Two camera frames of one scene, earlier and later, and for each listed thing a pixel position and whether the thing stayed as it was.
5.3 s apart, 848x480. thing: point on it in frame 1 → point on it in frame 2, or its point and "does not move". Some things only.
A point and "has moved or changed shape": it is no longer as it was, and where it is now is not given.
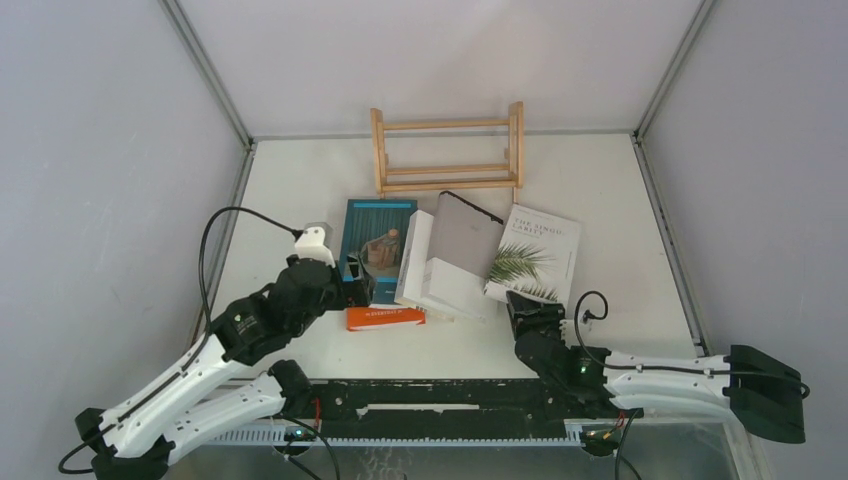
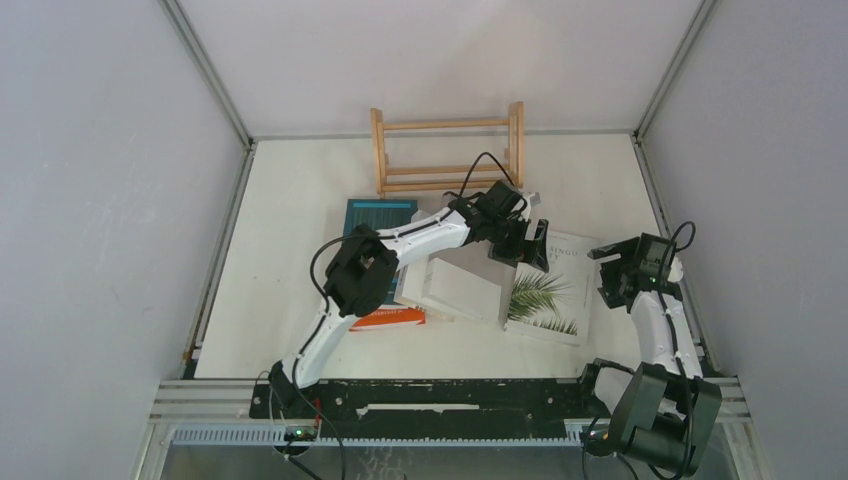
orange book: [365, 317] does not move
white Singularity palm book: [535, 253] has moved or changed shape
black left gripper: [357, 291] → [523, 251]
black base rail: [449, 409] does not move
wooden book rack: [515, 123] does not move
